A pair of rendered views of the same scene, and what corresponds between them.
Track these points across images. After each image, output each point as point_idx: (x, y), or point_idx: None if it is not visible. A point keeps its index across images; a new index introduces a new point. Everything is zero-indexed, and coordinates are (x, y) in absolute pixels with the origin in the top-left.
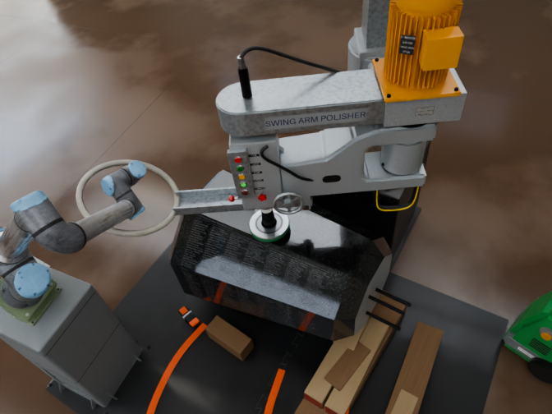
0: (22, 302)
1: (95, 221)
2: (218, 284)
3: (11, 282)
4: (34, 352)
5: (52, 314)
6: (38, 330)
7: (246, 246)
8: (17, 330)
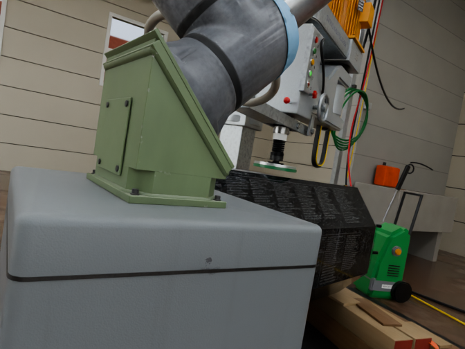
0: (230, 99)
1: None
2: None
3: (255, 4)
4: (274, 283)
5: (221, 199)
6: (249, 211)
7: (271, 186)
8: (205, 214)
